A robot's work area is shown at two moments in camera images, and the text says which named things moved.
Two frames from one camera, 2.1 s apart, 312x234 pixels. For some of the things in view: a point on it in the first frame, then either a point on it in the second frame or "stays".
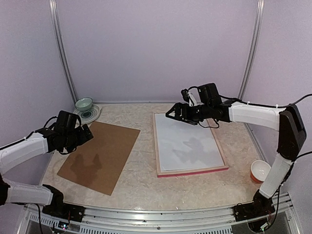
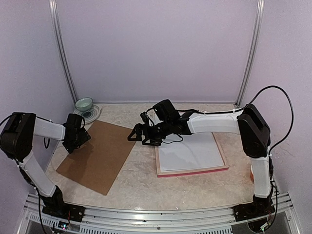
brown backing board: [97, 163] stays
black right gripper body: [193, 117] → [156, 134]
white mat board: [181, 145] stays
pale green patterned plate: [87, 117] stays
